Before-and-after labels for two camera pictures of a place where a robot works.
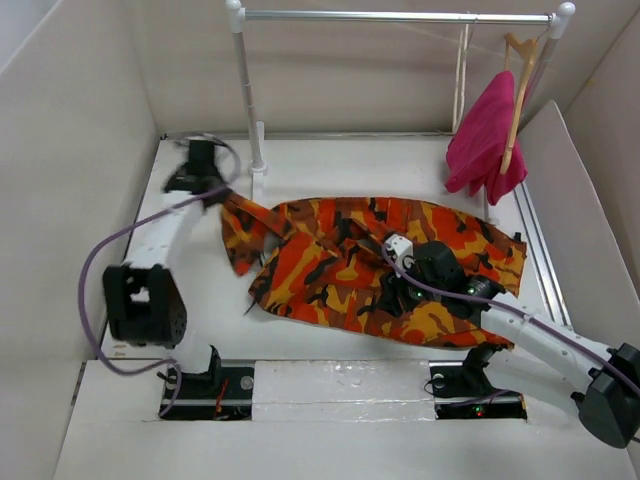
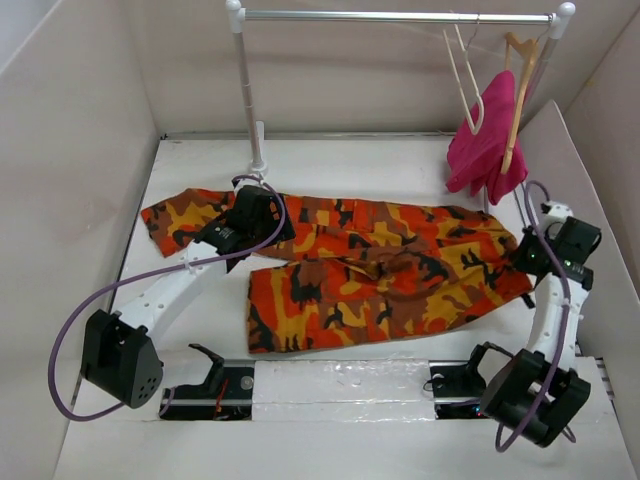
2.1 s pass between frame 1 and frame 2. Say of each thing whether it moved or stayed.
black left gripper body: moved
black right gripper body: moved
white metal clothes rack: stayed
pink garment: stayed
